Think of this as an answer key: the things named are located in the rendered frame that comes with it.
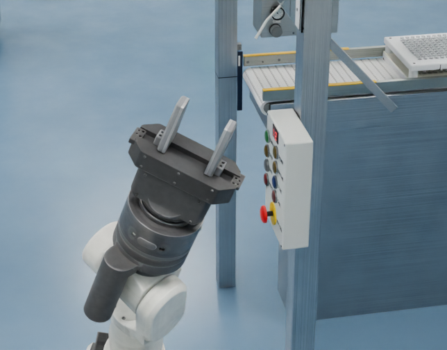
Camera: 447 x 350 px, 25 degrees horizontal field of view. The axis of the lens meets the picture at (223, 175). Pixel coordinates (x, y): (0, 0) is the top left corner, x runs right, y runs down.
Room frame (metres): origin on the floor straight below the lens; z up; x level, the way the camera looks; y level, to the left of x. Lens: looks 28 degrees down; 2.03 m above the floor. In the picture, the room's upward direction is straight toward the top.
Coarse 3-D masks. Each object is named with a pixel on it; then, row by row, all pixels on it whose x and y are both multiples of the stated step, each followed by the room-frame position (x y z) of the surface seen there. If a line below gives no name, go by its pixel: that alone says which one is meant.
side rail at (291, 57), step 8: (352, 48) 3.00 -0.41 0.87; (360, 48) 3.00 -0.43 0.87; (368, 48) 3.01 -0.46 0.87; (376, 48) 3.01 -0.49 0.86; (384, 48) 3.02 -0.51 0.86; (256, 56) 2.94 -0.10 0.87; (264, 56) 2.94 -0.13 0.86; (272, 56) 2.95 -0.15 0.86; (280, 56) 2.95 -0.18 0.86; (288, 56) 2.96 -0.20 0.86; (336, 56) 2.99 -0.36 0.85; (352, 56) 3.00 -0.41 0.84; (360, 56) 3.00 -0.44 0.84; (368, 56) 3.01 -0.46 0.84; (376, 56) 3.01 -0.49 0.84; (248, 64) 2.93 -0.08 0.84; (256, 64) 2.94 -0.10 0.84; (264, 64) 2.94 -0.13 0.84; (272, 64) 2.95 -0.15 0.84
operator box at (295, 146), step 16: (272, 112) 2.01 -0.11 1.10; (288, 112) 2.01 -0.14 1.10; (272, 128) 1.97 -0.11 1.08; (288, 128) 1.93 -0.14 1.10; (304, 128) 1.93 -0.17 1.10; (288, 144) 1.86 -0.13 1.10; (304, 144) 1.87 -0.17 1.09; (272, 160) 1.97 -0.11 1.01; (288, 160) 1.86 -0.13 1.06; (304, 160) 1.87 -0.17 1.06; (272, 176) 1.96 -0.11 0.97; (288, 176) 1.86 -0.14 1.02; (304, 176) 1.87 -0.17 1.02; (288, 192) 1.86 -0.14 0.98; (304, 192) 1.87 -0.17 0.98; (288, 208) 1.86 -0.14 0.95; (304, 208) 1.87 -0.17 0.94; (272, 224) 1.95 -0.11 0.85; (288, 224) 1.86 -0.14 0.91; (304, 224) 1.87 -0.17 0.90; (288, 240) 1.86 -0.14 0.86; (304, 240) 1.87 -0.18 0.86
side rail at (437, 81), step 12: (360, 84) 2.72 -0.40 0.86; (384, 84) 2.73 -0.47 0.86; (396, 84) 2.74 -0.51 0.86; (408, 84) 2.75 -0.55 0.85; (420, 84) 2.75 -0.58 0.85; (432, 84) 2.76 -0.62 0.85; (444, 84) 2.77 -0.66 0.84; (264, 96) 2.67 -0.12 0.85; (276, 96) 2.67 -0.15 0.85; (288, 96) 2.68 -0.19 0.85
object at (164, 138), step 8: (184, 96) 0.95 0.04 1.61; (176, 104) 0.93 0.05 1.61; (184, 104) 0.93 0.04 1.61; (176, 112) 0.93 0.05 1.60; (184, 112) 0.95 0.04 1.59; (176, 120) 0.93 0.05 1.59; (168, 128) 0.93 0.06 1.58; (176, 128) 0.95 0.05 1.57; (160, 136) 0.95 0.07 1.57; (168, 136) 0.93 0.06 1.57; (160, 144) 0.93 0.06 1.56; (168, 144) 0.94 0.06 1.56
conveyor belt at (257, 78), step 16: (336, 64) 2.96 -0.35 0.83; (368, 64) 2.96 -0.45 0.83; (384, 64) 2.96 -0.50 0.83; (256, 80) 2.83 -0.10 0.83; (272, 80) 2.83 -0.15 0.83; (288, 80) 2.83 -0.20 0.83; (336, 80) 2.83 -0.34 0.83; (352, 80) 2.83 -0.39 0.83; (256, 96) 2.75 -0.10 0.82; (336, 96) 2.72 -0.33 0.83
